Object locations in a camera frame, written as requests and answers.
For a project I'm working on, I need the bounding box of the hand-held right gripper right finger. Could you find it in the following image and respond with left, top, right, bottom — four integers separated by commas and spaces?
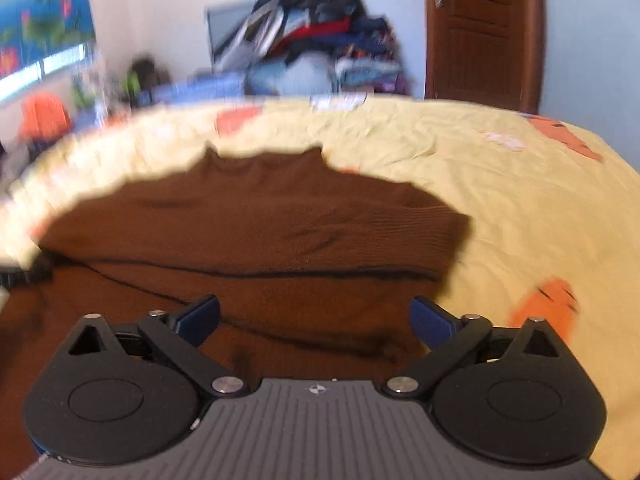
381, 296, 568, 401

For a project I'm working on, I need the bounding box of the blue floral wall poster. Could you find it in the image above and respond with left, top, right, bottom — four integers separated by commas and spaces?
0, 0, 98, 103

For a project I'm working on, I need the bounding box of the dark green backpack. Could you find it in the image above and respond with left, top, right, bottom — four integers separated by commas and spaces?
125, 55, 173, 103

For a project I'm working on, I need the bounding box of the yellow carrot print bed sheet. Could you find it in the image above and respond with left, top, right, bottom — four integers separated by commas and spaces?
0, 94, 640, 480

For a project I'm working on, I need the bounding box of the orange cloth bundle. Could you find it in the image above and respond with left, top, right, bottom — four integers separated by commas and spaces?
19, 94, 72, 142

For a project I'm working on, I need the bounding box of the brown wooden door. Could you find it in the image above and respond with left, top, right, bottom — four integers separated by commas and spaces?
424, 0, 547, 115

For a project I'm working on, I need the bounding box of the pile of mixed clothes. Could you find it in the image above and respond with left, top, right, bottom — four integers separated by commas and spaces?
212, 0, 413, 98

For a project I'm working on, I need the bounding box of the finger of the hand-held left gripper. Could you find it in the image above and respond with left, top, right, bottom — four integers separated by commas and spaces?
0, 255, 53, 290

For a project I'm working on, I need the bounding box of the blue folded blanket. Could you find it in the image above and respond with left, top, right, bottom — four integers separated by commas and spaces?
150, 71, 248, 106

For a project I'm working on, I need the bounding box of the brown knit sweater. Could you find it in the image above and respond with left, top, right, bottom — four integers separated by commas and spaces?
0, 144, 472, 480

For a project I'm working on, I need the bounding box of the grey flat board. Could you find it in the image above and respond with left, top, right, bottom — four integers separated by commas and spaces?
205, 0, 261, 73

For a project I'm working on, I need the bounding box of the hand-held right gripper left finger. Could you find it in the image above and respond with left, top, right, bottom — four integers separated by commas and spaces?
67, 295, 248, 401

